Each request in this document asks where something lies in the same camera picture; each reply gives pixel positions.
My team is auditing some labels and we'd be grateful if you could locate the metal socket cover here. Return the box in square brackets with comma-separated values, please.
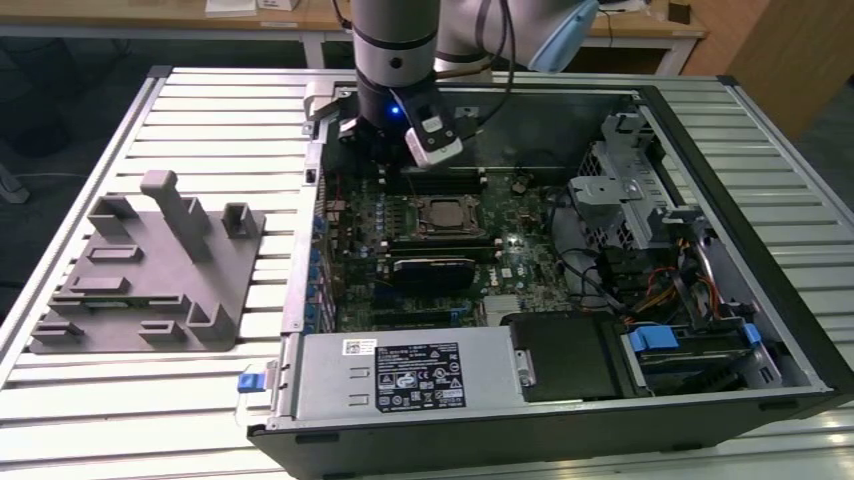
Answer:
[417, 196, 481, 234]

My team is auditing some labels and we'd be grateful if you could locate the CPU socket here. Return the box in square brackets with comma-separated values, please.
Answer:
[410, 193, 484, 237]

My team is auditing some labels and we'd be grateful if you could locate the silver power supply unit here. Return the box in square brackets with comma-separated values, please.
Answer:
[264, 327, 539, 432]

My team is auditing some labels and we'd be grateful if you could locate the grey flat cable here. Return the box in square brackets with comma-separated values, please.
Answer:
[692, 234, 728, 321]

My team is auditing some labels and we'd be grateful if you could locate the wooden cabinet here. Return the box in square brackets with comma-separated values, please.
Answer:
[680, 0, 854, 146]

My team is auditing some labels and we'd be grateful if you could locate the grey metal stand foot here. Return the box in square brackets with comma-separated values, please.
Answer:
[0, 162, 30, 205]

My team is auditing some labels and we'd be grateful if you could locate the black RAM stick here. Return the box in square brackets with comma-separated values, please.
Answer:
[385, 238, 496, 250]
[389, 247, 500, 261]

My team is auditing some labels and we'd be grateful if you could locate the silver metal drive cage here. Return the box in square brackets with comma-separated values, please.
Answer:
[565, 112, 712, 254]

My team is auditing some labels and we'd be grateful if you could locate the silver CPU chip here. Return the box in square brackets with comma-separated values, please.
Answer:
[429, 202, 468, 226]

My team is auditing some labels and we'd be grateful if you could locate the orange yellow wire bundle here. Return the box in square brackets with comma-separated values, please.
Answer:
[623, 264, 728, 324]

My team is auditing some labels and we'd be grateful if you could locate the green motherboard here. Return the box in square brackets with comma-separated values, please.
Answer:
[317, 169, 605, 335]

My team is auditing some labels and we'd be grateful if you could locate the grey parts rack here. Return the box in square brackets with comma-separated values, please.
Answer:
[29, 169, 268, 355]

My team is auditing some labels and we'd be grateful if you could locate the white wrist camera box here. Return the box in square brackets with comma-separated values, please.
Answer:
[401, 89, 466, 170]

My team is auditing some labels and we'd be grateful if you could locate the black open PC case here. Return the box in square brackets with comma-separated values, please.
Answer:
[244, 79, 854, 480]

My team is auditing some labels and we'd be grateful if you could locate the small silver heatsink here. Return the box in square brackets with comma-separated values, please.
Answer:
[482, 294, 526, 317]

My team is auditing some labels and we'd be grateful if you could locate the wooden desk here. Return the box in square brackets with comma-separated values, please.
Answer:
[0, 0, 709, 77]

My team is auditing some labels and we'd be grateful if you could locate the tan sheathed cable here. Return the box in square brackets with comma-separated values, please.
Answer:
[436, 62, 492, 79]

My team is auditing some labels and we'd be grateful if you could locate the black graphics card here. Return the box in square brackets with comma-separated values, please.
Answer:
[389, 257, 478, 294]

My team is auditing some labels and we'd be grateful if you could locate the grey side wrist camera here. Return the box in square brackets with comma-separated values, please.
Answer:
[334, 117, 365, 147]

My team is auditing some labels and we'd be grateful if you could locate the blue case latch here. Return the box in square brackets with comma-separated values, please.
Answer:
[236, 366, 269, 396]

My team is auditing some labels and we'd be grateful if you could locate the hard disk in blue carrier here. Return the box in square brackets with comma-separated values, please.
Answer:
[619, 322, 765, 399]

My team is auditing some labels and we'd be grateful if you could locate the white cardboard box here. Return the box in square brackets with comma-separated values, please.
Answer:
[202, 0, 260, 19]

